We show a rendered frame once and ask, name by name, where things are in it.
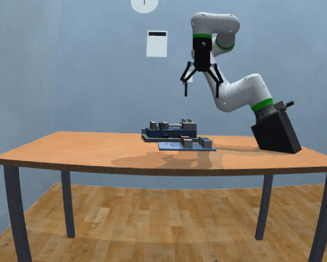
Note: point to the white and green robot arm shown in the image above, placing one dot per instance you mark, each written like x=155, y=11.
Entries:
x=250, y=90

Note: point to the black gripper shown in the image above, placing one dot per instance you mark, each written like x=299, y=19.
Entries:
x=202, y=64

